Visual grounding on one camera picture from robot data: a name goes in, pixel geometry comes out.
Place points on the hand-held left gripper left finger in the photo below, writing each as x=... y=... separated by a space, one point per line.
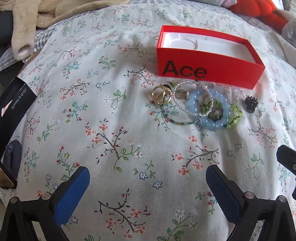
x=71 y=192

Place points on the orange plush toy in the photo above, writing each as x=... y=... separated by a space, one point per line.
x=256 y=9

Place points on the brown wooden object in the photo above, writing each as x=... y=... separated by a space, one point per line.
x=7 y=179

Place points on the floral bed sheet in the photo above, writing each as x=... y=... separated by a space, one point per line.
x=129 y=148

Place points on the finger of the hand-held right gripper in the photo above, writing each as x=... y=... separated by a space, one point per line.
x=288 y=157

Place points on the beige quilted blanket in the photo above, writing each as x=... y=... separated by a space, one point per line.
x=46 y=14

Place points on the dark blue round object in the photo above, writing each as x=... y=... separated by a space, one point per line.
x=12 y=155

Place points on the grey cloth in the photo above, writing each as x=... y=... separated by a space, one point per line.
x=289 y=27

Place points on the blue checked cloth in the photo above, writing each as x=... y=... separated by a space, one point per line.
x=40 y=39

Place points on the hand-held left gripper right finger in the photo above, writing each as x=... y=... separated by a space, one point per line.
x=222 y=192

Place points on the black phone box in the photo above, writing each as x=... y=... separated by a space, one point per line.
x=13 y=104

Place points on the red cardboard box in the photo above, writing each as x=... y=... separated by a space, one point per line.
x=208 y=67

